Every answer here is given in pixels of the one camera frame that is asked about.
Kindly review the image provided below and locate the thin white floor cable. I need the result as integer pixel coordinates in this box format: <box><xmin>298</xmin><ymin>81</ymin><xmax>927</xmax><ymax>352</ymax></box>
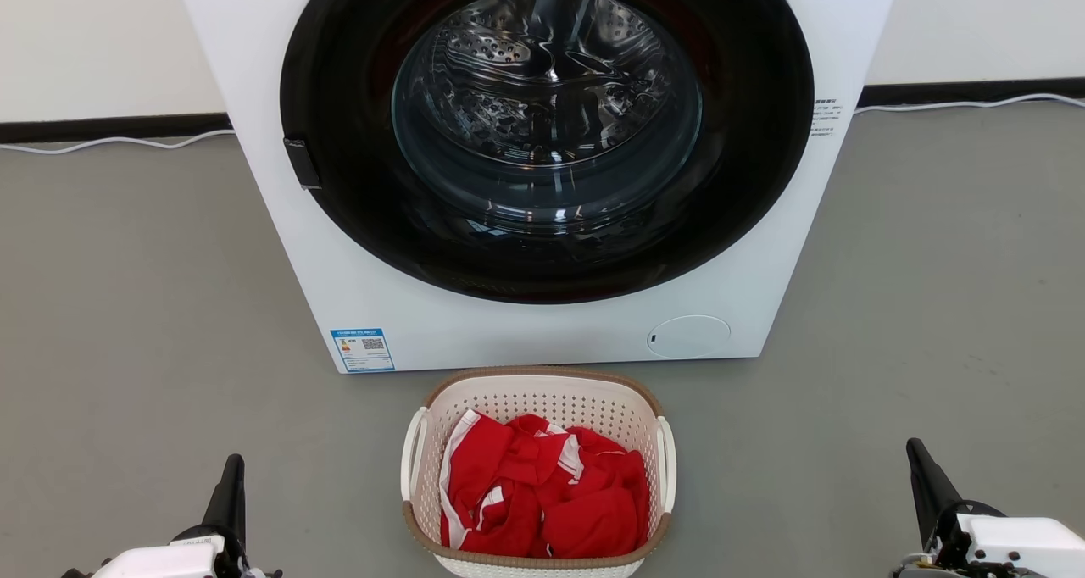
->
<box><xmin>0</xmin><ymin>129</ymin><xmax>236</xmax><ymax>156</ymax></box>
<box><xmin>854</xmin><ymin>93</ymin><xmax>1085</xmax><ymax>117</ymax></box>

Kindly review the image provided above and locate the steel washer drum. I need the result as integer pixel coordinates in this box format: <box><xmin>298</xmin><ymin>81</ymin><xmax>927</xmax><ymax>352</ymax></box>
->
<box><xmin>392</xmin><ymin>0</ymin><xmax>703</xmax><ymax>223</ymax></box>

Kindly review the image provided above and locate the black door handle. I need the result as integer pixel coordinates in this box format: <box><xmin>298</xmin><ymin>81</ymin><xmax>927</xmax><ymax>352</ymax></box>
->
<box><xmin>283</xmin><ymin>138</ymin><xmax>322</xmax><ymax>191</ymax></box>

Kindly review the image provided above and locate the black round washer door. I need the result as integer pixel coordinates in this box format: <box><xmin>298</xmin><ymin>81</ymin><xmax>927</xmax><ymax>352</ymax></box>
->
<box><xmin>280</xmin><ymin>0</ymin><xmax>815</xmax><ymax>305</ymax></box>

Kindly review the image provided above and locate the small text sticker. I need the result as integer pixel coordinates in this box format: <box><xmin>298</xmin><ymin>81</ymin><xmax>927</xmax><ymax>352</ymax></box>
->
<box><xmin>810</xmin><ymin>97</ymin><xmax>842</xmax><ymax>139</ymax></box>

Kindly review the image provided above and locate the blue energy label sticker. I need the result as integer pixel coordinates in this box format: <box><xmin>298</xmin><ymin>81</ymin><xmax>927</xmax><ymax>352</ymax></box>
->
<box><xmin>331</xmin><ymin>329</ymin><xmax>396</xmax><ymax>373</ymax></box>

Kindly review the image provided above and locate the black baseboard strip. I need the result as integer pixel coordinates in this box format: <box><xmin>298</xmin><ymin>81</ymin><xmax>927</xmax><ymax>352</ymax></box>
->
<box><xmin>0</xmin><ymin>113</ymin><xmax>232</xmax><ymax>145</ymax></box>
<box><xmin>858</xmin><ymin>78</ymin><xmax>1085</xmax><ymax>109</ymax></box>

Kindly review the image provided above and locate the cream perforated laundry basket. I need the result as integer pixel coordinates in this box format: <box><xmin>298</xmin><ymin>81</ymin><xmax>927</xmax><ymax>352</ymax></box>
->
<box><xmin>400</xmin><ymin>366</ymin><xmax>677</xmax><ymax>578</ymax></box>

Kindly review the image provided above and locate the white front-load washing machine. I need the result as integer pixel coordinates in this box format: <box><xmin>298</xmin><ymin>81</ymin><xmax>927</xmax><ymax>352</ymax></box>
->
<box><xmin>170</xmin><ymin>0</ymin><xmax>904</xmax><ymax>374</ymax></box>

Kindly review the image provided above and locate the red white-trimmed clothing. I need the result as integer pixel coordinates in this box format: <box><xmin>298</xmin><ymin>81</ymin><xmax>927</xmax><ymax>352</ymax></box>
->
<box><xmin>438</xmin><ymin>408</ymin><xmax>652</xmax><ymax>559</ymax></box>

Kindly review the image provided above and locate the round white filter cover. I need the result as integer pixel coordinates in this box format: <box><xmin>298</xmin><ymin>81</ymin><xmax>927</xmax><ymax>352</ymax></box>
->
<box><xmin>648</xmin><ymin>315</ymin><xmax>732</xmax><ymax>360</ymax></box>

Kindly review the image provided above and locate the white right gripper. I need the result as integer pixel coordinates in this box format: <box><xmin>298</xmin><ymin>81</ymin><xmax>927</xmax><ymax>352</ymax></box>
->
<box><xmin>890</xmin><ymin>438</ymin><xmax>1085</xmax><ymax>578</ymax></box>

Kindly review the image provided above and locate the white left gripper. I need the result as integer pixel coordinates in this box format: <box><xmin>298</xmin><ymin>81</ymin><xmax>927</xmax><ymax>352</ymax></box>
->
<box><xmin>59</xmin><ymin>453</ymin><xmax>285</xmax><ymax>578</ymax></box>

